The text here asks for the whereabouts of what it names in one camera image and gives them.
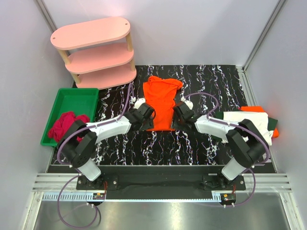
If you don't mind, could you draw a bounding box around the folded white t-shirt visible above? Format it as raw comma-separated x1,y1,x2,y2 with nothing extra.
220,111,273,146

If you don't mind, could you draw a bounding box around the orange t-shirt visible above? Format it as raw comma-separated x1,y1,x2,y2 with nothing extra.
143,76,183,131
239,106,279,138

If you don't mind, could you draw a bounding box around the left orange connector box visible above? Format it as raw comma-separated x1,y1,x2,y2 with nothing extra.
93,191,106,200

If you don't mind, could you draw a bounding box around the black marble pattern mat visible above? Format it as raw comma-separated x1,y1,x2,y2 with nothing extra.
92,65,248,166

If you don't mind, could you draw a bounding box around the aluminium frame rail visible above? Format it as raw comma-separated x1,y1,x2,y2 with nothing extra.
33,173,292,203

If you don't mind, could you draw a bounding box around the purple cable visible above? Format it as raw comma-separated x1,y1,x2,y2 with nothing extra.
57,82,136,228
181,92,271,207

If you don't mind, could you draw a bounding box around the right orange connector box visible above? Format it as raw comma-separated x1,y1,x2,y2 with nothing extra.
220,193,236,206

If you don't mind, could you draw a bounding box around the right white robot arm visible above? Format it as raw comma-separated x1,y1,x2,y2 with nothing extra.
171,102,270,189

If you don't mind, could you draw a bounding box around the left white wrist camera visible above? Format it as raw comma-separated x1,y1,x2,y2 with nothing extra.
133,98,146,109

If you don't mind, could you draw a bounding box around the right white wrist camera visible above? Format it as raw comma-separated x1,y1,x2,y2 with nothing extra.
181,97,193,110

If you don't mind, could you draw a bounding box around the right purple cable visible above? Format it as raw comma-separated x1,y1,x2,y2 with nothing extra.
181,92,271,207

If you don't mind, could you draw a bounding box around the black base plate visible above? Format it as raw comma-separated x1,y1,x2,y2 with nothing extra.
76,165,246,191

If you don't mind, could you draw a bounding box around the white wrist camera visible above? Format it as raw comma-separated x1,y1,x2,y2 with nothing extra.
133,98,146,109
181,97,193,110

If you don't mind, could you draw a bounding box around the orange connector box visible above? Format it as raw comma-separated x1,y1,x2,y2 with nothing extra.
93,191,106,200
220,193,236,206

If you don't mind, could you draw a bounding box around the pink three-tier shelf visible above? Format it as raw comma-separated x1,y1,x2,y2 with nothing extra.
50,17,137,90

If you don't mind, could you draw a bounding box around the folded orange t-shirt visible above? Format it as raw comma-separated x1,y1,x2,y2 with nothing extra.
239,106,279,138

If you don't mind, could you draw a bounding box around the crumpled red t-shirt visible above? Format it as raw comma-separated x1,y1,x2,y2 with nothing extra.
47,111,90,143

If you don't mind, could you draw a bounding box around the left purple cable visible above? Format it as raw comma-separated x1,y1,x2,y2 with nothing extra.
57,82,136,228

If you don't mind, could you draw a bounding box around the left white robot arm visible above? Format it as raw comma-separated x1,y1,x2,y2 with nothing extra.
57,103,156,182

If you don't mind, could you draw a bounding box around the green plastic bin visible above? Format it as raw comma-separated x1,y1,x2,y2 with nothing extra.
40,88,99,147

